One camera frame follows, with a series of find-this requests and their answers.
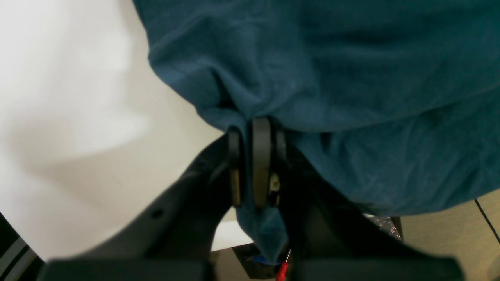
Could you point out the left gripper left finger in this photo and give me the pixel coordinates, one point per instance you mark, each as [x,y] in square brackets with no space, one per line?
[171,239]

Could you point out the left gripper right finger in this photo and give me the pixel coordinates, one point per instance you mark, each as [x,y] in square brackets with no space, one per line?
[329,237]

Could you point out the dark navy T-shirt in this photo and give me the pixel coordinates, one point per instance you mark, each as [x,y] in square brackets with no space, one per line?
[395,103]

